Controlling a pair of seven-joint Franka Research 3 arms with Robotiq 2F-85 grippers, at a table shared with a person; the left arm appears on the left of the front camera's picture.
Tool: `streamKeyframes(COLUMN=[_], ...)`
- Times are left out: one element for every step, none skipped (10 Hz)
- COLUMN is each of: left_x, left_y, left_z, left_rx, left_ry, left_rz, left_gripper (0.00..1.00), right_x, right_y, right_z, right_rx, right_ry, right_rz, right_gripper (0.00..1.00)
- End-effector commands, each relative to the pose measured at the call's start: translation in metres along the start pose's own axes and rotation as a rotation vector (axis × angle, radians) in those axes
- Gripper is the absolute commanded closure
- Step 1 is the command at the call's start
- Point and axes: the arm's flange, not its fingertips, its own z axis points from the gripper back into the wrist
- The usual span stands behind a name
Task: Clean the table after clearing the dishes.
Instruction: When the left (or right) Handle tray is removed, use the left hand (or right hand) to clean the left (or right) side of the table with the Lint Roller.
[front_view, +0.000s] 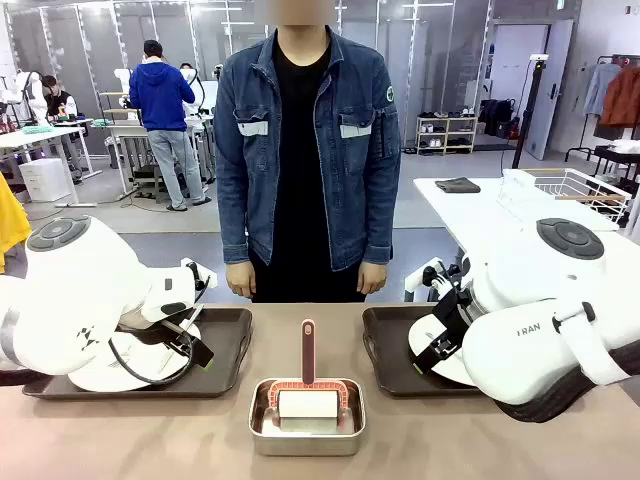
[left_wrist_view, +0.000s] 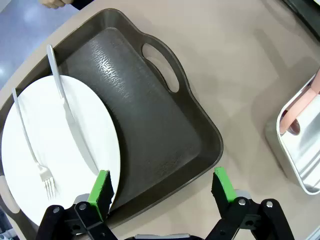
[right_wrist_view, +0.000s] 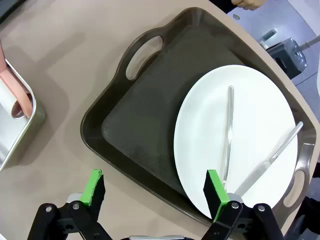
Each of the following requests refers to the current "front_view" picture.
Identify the white side table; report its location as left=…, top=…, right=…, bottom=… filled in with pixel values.
left=404, top=177, right=640, bottom=304

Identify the black tripod stand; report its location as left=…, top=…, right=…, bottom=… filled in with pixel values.
left=510, top=53, right=550, bottom=171

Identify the white drawer cabinet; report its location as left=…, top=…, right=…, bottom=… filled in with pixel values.
left=18, top=158, right=74, bottom=204

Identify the man in blue hoodie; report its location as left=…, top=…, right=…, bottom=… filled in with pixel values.
left=128, top=39, right=214, bottom=212

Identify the yellow garment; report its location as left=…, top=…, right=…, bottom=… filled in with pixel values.
left=0, top=172, right=32, bottom=274

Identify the seated person in dark vest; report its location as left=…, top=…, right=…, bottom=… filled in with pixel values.
left=42, top=74, right=81, bottom=122

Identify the orange hanging jacket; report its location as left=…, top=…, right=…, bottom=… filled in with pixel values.
left=598, top=67, right=640, bottom=129

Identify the person in denim jacket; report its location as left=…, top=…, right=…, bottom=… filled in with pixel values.
left=213, top=0, right=404, bottom=305

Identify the black bags pile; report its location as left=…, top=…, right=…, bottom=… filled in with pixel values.
left=478, top=98, right=521, bottom=140

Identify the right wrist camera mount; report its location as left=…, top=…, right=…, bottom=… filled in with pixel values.
left=422, top=263, right=462, bottom=292

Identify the person's left denim forearm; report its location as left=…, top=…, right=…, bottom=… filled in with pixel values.
left=360, top=164, right=402, bottom=265

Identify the person's right hand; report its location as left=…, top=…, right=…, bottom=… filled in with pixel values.
left=225, top=262, right=257, bottom=300

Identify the grey hanging shirt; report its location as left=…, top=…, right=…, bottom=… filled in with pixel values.
left=582, top=63, right=621, bottom=117

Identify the rectangular steel container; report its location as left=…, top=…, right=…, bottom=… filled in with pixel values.
left=248, top=377, right=368, bottom=458

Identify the pink maroon lint roller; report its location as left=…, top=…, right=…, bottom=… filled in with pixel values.
left=268, top=318, right=351, bottom=431

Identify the white door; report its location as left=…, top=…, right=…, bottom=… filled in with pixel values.
left=524, top=19, right=575, bottom=161

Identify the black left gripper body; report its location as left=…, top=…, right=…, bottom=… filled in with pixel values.
left=118, top=319, right=197, bottom=359

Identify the person's left hand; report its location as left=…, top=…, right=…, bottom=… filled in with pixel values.
left=357, top=260, right=389, bottom=296

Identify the person's right denim forearm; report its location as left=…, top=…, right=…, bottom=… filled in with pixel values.
left=218, top=164, right=257, bottom=266

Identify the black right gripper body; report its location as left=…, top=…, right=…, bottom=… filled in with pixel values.
left=429, top=287, right=484, bottom=351

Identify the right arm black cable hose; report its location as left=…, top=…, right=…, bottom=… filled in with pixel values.
left=493, top=344, right=640, bottom=425

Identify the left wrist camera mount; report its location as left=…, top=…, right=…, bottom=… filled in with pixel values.
left=180, top=257, right=219, bottom=292

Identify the dark grey folded cloth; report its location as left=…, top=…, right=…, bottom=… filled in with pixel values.
left=434, top=177, right=482, bottom=195

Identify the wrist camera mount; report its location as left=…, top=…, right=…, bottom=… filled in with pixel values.
left=422, top=263, right=462, bottom=292
left=180, top=257, right=219, bottom=292

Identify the dark brown plastic tray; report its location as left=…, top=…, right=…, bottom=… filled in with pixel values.
left=22, top=305, right=255, bottom=401
left=362, top=305, right=501, bottom=400

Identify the white office desk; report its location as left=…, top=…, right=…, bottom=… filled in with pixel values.
left=0, top=124, right=104, bottom=209

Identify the black clothes rack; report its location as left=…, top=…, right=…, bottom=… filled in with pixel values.
left=564, top=53, right=640, bottom=166

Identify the white wire dish rack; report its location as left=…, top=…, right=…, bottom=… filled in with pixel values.
left=497, top=167, right=632, bottom=227

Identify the white shoe rack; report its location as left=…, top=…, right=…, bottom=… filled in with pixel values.
left=415, top=114, right=479, bottom=156

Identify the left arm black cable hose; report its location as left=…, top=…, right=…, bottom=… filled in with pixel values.
left=107, top=324, right=197, bottom=387

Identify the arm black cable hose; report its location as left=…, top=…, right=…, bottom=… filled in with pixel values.
left=493, top=344, right=640, bottom=425
left=107, top=324, right=197, bottom=387

